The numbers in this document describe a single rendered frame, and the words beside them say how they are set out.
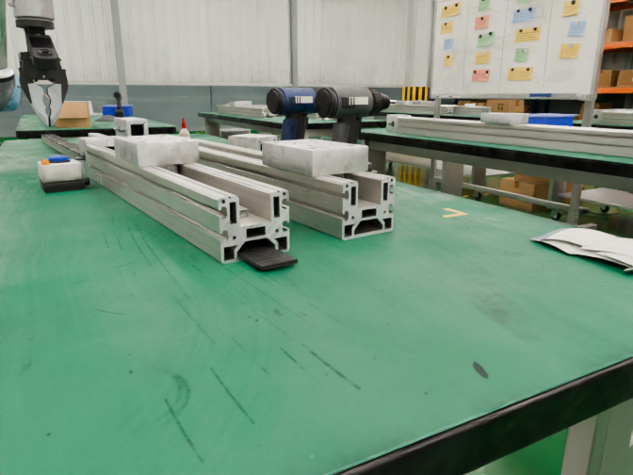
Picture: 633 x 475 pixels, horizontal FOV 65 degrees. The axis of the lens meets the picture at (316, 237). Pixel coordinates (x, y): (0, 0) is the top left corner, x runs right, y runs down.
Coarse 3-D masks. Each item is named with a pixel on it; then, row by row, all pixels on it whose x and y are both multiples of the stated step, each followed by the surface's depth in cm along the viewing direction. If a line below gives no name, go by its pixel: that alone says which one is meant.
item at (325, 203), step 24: (216, 144) 124; (216, 168) 107; (240, 168) 100; (264, 168) 89; (312, 192) 78; (336, 192) 74; (360, 192) 79; (384, 192) 77; (312, 216) 79; (336, 216) 75; (360, 216) 74; (384, 216) 77
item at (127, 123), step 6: (126, 120) 216; (132, 120) 217; (138, 120) 218; (144, 120) 220; (126, 126) 217; (132, 126) 220; (138, 126) 221; (144, 126) 220; (126, 132) 218; (132, 132) 220; (138, 132) 221; (144, 132) 221
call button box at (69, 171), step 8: (64, 160) 111; (72, 160) 113; (40, 168) 108; (48, 168) 106; (56, 168) 107; (64, 168) 108; (72, 168) 109; (80, 168) 110; (40, 176) 110; (48, 176) 107; (56, 176) 107; (64, 176) 108; (72, 176) 109; (80, 176) 110; (40, 184) 113; (48, 184) 107; (56, 184) 108; (64, 184) 109; (72, 184) 110; (80, 184) 110; (88, 184) 114; (48, 192) 107
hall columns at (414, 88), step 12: (408, 0) 845; (420, 0) 826; (408, 12) 851; (420, 12) 832; (408, 24) 856; (420, 24) 837; (408, 36) 862; (420, 36) 843; (408, 48) 868; (420, 48) 849; (408, 60) 874; (420, 60) 855; (408, 72) 880; (420, 72) 861; (408, 84) 886; (420, 84) 867; (408, 96) 874; (420, 96) 871
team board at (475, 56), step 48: (480, 0) 369; (528, 0) 334; (576, 0) 305; (432, 48) 420; (480, 48) 375; (528, 48) 339; (576, 48) 309; (432, 96) 426; (480, 96) 381; (528, 96) 343; (576, 96) 313; (576, 192) 325
